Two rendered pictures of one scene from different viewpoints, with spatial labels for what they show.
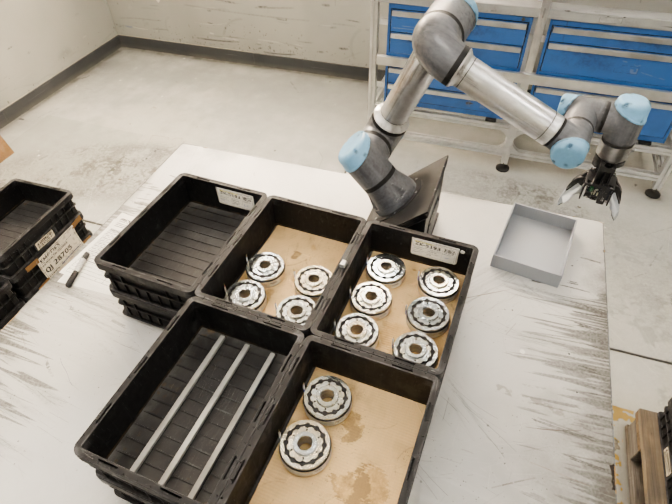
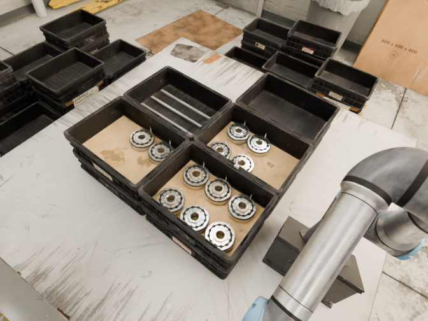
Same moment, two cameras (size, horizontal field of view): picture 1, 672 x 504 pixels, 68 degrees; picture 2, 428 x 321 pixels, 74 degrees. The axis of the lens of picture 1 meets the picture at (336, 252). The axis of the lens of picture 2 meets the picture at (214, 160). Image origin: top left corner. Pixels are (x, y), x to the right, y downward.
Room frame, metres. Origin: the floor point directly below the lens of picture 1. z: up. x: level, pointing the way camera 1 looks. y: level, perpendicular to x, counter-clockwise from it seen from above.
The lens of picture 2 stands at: (0.83, -0.65, 1.77)
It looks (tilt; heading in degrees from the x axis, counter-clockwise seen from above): 53 degrees down; 98
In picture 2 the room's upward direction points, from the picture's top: 7 degrees clockwise
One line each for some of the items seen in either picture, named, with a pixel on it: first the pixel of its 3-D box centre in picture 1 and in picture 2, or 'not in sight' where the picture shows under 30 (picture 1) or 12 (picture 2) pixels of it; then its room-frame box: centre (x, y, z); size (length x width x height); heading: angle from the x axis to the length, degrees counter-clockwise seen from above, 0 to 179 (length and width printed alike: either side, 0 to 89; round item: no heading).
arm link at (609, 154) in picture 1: (615, 149); not in sight; (1.03, -0.70, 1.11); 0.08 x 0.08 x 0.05
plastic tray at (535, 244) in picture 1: (534, 242); not in sight; (1.10, -0.62, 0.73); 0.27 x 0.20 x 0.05; 152
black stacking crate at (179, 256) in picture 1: (191, 241); (285, 114); (1.00, 0.40, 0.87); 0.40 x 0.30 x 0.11; 157
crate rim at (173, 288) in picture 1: (186, 228); (288, 106); (1.00, 0.40, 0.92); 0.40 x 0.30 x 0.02; 157
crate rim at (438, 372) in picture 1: (399, 289); (208, 193); (0.76, -0.15, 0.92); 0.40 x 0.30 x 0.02; 157
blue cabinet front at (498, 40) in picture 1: (450, 64); not in sight; (2.60, -0.65, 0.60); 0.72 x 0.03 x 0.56; 70
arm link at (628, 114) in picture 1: (625, 120); not in sight; (1.04, -0.69, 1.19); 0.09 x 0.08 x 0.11; 62
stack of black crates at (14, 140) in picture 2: not in sight; (33, 139); (-0.53, 0.32, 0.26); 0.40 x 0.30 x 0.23; 70
